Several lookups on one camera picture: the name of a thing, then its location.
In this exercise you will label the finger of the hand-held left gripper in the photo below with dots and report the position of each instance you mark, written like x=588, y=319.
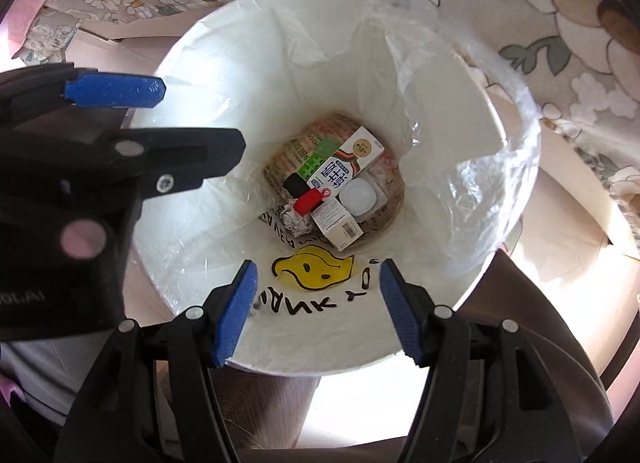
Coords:
x=190, y=153
x=112, y=90

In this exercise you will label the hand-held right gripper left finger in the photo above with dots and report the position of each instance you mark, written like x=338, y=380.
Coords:
x=232, y=313

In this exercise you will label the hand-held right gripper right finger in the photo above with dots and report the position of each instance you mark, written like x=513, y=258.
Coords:
x=406, y=313

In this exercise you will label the white trash bin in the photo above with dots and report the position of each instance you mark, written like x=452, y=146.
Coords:
x=225, y=93

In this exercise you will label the small black box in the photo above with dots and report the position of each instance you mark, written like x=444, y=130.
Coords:
x=295, y=185

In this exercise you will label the white paper ball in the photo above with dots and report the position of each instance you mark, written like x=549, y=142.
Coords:
x=295, y=220

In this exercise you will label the white barcode carton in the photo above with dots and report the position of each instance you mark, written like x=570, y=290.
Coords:
x=335, y=223

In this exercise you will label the small red plastic piece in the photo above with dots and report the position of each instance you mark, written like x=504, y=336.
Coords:
x=306, y=202

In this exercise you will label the green dotted packet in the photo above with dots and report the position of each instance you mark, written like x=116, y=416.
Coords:
x=317, y=158

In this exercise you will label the grey garment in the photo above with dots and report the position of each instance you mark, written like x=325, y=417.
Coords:
x=40, y=368

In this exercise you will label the smiley print plastic bin liner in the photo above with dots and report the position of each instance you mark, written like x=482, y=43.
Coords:
x=312, y=268

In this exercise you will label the person's left leg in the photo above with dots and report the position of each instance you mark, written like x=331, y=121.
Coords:
x=270, y=403

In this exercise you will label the person's leg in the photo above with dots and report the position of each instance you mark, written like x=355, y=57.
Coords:
x=270, y=403
x=540, y=303

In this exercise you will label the brown printed paper bag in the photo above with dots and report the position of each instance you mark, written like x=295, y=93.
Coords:
x=300, y=143

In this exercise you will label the pink blanket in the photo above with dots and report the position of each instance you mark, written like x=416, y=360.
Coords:
x=25, y=18

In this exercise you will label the white round plastic lid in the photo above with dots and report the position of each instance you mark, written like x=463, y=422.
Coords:
x=357, y=195

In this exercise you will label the person's right leg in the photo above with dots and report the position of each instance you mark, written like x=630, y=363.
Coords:
x=540, y=303

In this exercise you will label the white milk carton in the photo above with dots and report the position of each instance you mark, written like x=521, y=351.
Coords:
x=357, y=148

